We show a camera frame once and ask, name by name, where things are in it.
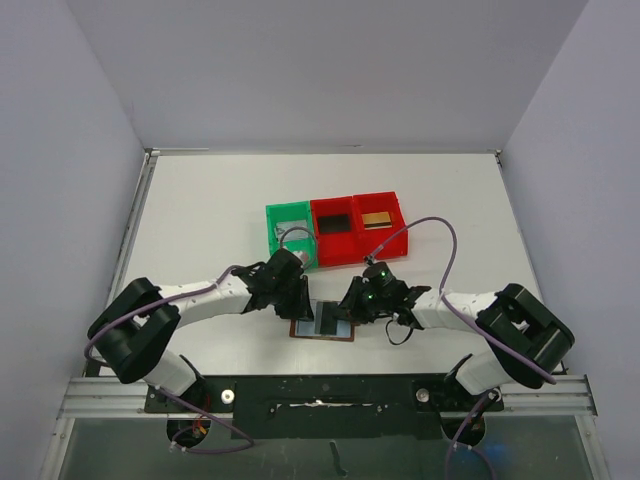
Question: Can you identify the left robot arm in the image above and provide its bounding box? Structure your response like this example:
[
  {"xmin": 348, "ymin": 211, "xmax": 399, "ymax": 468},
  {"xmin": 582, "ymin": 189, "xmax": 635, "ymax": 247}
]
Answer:
[{"xmin": 84, "ymin": 248, "xmax": 313, "ymax": 397}]

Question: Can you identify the silver card in bin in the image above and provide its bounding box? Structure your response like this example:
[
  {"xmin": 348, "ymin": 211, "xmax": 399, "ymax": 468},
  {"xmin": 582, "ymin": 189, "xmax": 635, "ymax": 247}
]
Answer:
[{"xmin": 274, "ymin": 219, "xmax": 309, "ymax": 242}]

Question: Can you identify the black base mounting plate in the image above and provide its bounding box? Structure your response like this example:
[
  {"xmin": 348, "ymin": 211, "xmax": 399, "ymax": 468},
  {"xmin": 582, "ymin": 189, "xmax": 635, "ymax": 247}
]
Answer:
[{"xmin": 144, "ymin": 374, "xmax": 504, "ymax": 455}]

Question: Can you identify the red right bin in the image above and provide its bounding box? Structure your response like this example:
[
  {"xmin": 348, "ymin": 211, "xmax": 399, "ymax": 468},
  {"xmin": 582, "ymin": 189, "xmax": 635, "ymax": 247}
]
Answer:
[{"xmin": 353, "ymin": 191, "xmax": 409, "ymax": 260}]

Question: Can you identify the gold card in bin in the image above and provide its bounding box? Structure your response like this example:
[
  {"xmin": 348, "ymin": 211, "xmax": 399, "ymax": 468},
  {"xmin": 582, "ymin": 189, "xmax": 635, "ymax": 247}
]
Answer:
[{"xmin": 361, "ymin": 211, "xmax": 393, "ymax": 230}]

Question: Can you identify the brown leather card holder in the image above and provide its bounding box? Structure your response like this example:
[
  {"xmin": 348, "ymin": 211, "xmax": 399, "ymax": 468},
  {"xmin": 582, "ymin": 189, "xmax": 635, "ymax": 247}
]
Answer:
[{"xmin": 289, "ymin": 300, "xmax": 355, "ymax": 342}]

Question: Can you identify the red middle bin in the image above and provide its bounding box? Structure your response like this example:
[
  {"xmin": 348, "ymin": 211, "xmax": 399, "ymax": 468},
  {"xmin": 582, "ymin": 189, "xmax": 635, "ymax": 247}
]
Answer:
[{"xmin": 311, "ymin": 197, "xmax": 360, "ymax": 267}]

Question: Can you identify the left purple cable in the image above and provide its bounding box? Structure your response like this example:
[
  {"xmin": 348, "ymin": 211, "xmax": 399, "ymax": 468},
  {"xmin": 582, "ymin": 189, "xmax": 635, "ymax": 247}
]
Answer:
[{"xmin": 83, "ymin": 227, "xmax": 316, "ymax": 455}]

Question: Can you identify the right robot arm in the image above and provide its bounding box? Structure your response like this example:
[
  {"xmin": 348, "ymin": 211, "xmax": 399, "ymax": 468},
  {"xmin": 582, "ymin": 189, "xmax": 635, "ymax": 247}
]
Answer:
[{"xmin": 337, "ymin": 262, "xmax": 575, "ymax": 395}]

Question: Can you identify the red bin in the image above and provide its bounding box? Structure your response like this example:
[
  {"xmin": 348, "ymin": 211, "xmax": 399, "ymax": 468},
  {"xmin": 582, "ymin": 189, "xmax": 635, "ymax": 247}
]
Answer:
[
  {"xmin": 311, "ymin": 197, "xmax": 360, "ymax": 267},
  {"xmin": 353, "ymin": 191, "xmax": 409, "ymax": 260}
]

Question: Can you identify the green plastic bin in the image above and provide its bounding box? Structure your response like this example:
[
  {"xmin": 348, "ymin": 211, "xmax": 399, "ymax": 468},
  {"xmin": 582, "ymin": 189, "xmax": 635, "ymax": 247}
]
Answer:
[{"xmin": 265, "ymin": 201, "xmax": 318, "ymax": 269}]

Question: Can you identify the black card in bin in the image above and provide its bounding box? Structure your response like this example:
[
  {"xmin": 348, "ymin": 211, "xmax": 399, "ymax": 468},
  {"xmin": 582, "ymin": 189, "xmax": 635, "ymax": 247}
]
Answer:
[{"xmin": 317, "ymin": 214, "xmax": 352, "ymax": 235}]

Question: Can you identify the black striped card right sleeve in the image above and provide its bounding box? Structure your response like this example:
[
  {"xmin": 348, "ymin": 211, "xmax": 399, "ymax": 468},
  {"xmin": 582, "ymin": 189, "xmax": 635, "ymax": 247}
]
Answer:
[{"xmin": 314, "ymin": 301, "xmax": 346, "ymax": 338}]

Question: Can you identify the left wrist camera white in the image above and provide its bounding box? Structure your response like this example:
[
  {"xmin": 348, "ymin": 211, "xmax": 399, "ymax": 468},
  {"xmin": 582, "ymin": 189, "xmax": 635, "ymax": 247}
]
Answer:
[{"xmin": 292, "ymin": 250, "xmax": 313, "ymax": 270}]

